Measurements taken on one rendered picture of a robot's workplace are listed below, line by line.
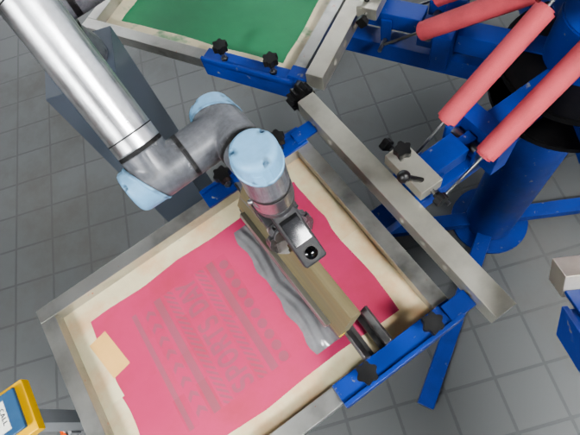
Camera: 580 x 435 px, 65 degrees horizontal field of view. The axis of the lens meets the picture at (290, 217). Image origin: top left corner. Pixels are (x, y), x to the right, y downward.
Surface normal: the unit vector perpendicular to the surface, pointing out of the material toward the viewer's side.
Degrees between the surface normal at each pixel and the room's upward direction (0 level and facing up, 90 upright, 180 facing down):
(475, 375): 0
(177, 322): 0
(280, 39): 0
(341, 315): 61
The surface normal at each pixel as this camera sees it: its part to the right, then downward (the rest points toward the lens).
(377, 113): -0.15, -0.40
